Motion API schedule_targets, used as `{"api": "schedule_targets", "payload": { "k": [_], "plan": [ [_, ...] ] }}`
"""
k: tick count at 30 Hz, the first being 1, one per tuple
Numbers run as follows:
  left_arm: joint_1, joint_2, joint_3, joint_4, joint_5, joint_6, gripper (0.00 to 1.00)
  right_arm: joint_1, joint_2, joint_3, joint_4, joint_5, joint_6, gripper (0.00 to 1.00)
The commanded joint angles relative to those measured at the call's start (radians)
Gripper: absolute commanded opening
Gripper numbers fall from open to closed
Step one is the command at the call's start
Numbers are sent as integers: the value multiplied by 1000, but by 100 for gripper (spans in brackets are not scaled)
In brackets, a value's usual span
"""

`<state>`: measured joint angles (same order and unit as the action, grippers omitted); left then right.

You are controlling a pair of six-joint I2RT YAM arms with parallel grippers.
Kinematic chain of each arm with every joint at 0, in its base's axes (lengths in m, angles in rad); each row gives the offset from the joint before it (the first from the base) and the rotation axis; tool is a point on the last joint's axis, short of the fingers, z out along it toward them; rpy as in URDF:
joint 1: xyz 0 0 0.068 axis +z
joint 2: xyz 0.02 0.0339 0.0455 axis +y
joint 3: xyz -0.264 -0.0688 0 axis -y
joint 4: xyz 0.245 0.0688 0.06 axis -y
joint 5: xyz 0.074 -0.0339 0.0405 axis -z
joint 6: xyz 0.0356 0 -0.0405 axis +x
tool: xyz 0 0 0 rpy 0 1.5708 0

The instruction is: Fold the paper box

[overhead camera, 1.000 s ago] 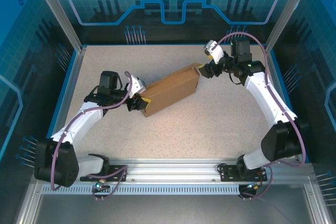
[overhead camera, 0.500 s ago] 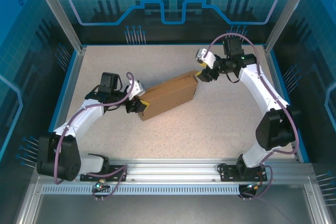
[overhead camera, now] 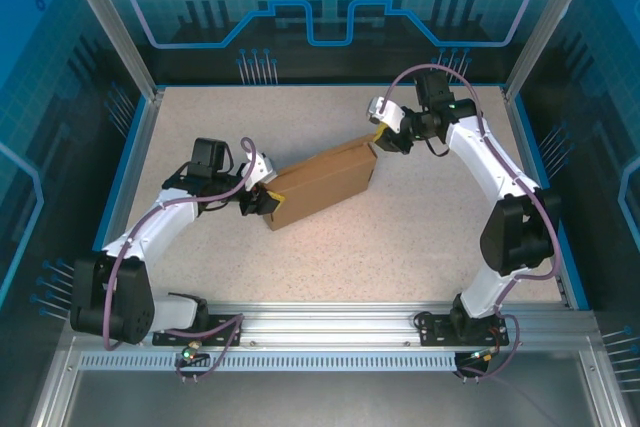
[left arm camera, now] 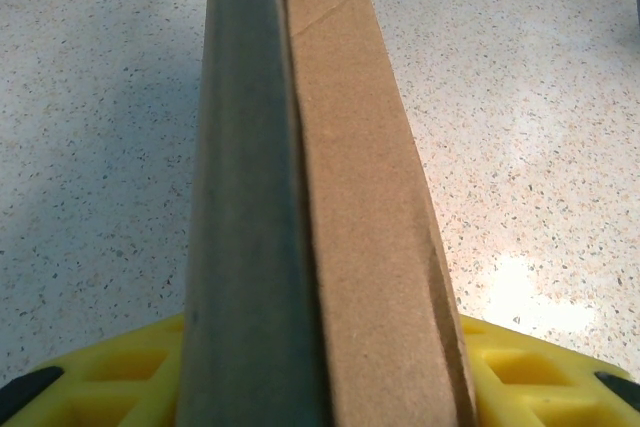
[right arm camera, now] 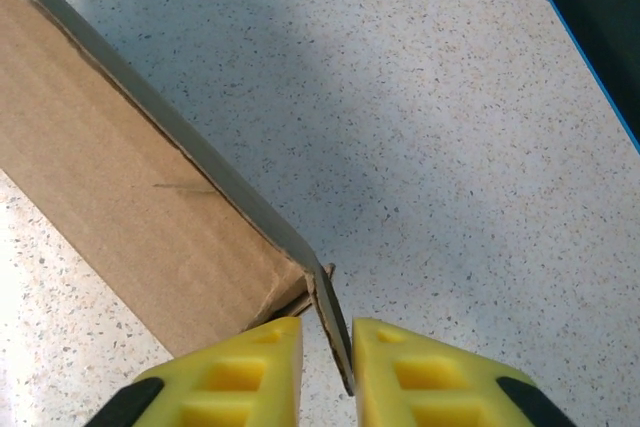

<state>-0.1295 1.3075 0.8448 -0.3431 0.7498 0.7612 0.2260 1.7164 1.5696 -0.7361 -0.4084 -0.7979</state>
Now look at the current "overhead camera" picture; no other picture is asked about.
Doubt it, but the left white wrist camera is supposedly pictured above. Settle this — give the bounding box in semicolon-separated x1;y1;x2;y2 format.
243;151;276;192

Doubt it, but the slotted grey cable duct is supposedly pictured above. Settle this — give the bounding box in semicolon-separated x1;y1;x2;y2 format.
78;351;460;374

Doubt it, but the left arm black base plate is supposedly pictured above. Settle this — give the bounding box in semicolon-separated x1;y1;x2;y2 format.
151;313;245;348

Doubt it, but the right aluminium side rail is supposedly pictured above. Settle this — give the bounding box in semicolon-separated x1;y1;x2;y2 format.
502;86;574;311

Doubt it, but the aluminium side rail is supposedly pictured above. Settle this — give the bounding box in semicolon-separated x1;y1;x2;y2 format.
502;86;574;311
82;88;166;311

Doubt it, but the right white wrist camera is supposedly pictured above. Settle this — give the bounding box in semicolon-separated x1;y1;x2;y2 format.
366;95;407;136

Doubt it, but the aluminium frame post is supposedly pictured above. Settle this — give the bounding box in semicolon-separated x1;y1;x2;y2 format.
501;0;605;103
54;0;167;102

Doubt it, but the right aluminium frame post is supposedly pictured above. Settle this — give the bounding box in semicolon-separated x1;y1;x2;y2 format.
501;0;605;103

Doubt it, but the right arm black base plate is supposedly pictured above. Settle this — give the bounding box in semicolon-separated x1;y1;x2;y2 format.
414;311;511;347

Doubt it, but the left aluminium frame post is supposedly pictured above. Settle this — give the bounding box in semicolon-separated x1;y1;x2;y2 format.
54;0;167;102

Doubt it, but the aluminium mounting rail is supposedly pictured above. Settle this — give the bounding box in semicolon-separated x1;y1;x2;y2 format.
64;301;601;348

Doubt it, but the brown cardboard box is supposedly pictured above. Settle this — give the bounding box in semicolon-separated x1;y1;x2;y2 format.
261;135;379;232

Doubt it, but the left aluminium side rail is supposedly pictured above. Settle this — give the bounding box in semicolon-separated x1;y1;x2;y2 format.
82;88;166;311

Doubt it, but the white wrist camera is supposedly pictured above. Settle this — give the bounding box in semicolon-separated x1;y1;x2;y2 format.
366;95;407;136
243;151;276;192

